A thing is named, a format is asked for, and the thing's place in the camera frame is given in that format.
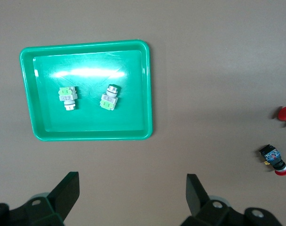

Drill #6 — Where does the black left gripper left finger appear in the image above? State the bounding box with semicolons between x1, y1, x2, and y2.
0;171;80;226

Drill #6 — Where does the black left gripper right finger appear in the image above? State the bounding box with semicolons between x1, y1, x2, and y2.
180;174;282;226

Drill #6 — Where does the green white push button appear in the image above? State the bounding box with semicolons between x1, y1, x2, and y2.
57;86;78;111
99;84;121;111

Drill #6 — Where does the green plastic tray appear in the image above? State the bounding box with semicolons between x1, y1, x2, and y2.
19;39;153;142

